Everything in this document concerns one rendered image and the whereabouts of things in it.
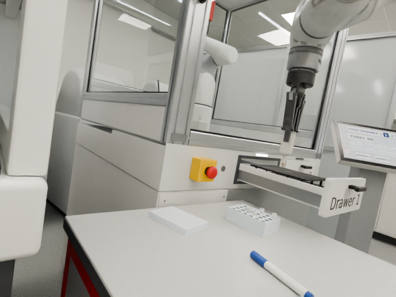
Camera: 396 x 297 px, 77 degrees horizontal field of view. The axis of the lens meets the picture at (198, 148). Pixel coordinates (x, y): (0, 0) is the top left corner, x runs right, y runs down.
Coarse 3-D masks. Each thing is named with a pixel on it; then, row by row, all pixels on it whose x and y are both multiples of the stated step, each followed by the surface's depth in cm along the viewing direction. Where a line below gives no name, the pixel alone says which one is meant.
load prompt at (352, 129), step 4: (348, 128) 157; (352, 128) 157; (356, 128) 157; (360, 128) 157; (364, 128) 157; (352, 132) 155; (356, 132) 155; (360, 132) 155; (364, 132) 155; (368, 132) 156; (372, 132) 156; (376, 132) 156; (380, 132) 156; (384, 132) 156; (380, 136) 154; (384, 136) 154; (388, 136) 154; (392, 136) 155
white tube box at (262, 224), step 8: (232, 208) 72; (240, 208) 72; (232, 216) 70; (240, 216) 68; (248, 216) 66; (256, 216) 67; (264, 216) 69; (240, 224) 68; (248, 224) 66; (256, 224) 64; (264, 224) 63; (272, 224) 65; (256, 232) 64; (264, 232) 63; (272, 232) 66
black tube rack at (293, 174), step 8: (256, 168) 95; (264, 168) 91; (272, 168) 95; (280, 168) 100; (288, 176) 84; (296, 176) 83; (304, 176) 86; (312, 176) 91; (312, 184) 86; (320, 184) 91
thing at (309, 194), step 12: (240, 168) 95; (252, 168) 90; (240, 180) 94; (252, 180) 90; (264, 180) 86; (276, 180) 83; (288, 180) 80; (276, 192) 82; (288, 192) 79; (300, 192) 76; (312, 192) 73; (312, 204) 73
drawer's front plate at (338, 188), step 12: (336, 180) 70; (348, 180) 76; (360, 180) 83; (324, 192) 69; (336, 192) 71; (348, 192) 78; (360, 192) 85; (324, 204) 69; (360, 204) 87; (324, 216) 69
